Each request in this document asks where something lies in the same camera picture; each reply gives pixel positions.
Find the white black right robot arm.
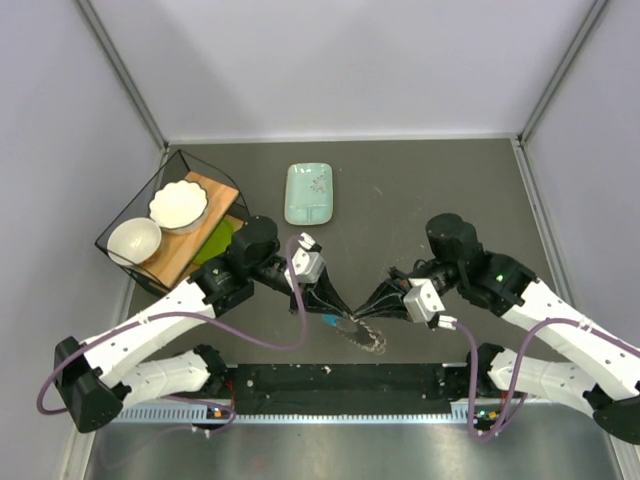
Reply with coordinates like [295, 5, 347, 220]
[354, 213, 639, 445]

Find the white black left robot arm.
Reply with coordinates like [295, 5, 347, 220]
[51, 216, 351, 433]

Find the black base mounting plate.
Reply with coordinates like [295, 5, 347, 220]
[223, 363, 471, 400]

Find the light blue rectangular tray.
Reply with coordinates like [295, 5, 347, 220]
[284, 162, 334, 226]

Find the green plate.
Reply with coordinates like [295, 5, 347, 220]
[193, 216, 235, 265]

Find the wooden shelf board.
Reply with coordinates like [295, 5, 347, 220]
[138, 172, 239, 291]

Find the white fluted bowl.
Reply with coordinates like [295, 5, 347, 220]
[149, 180, 209, 235]

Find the white round bowl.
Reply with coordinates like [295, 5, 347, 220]
[107, 217, 162, 267]

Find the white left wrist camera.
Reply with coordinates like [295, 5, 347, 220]
[292, 233, 326, 285]

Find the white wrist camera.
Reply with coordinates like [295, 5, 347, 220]
[403, 279, 457, 330]
[292, 233, 326, 285]

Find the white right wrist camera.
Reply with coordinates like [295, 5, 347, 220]
[403, 279, 457, 330]

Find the black wire shelf rack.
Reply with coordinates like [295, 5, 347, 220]
[95, 150, 250, 296]

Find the grey slotted cable duct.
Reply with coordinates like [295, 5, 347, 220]
[119, 401, 506, 425]

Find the aluminium frame post left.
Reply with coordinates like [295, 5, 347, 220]
[73, 0, 169, 151]

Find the aluminium frame post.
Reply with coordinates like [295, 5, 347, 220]
[517, 0, 611, 148]
[73, 0, 169, 151]

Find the aluminium frame post right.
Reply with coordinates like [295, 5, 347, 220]
[517, 0, 611, 148]

